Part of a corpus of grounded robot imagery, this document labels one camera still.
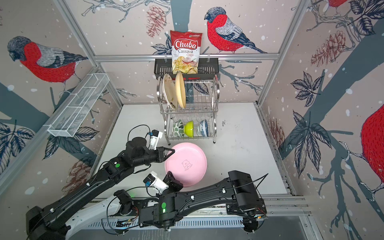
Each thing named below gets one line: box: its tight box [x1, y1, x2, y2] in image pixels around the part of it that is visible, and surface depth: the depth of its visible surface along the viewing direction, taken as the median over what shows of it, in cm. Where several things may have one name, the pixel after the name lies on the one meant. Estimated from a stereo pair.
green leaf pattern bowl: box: [173, 119, 185, 138], surface depth 92 cm
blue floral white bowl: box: [197, 119, 209, 137], surface depth 92 cm
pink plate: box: [165, 142, 208, 188], surface depth 70 cm
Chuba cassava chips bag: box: [170, 30, 203, 75], surface depth 86 cm
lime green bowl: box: [184, 121, 194, 138], surface depth 93 cm
